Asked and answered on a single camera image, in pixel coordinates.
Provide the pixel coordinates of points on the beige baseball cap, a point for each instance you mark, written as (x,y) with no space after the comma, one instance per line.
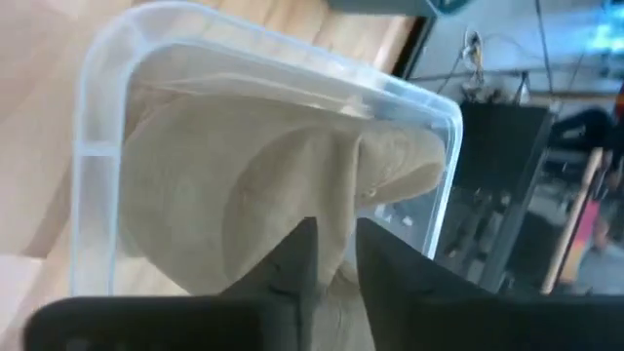
(219,195)

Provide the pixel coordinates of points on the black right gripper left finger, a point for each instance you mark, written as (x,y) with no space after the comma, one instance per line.
(297,263)

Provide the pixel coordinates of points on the black cabinet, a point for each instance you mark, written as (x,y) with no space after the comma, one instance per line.
(497,156)

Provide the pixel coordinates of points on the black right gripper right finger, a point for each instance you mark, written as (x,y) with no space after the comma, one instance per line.
(404,292)

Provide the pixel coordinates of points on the pink board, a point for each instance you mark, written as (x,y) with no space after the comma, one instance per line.
(582,239)

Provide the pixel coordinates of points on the black table edge rail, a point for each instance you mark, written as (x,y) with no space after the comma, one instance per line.
(414,44)

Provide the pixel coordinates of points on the clear plastic storage bin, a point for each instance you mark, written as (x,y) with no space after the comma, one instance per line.
(97,195)

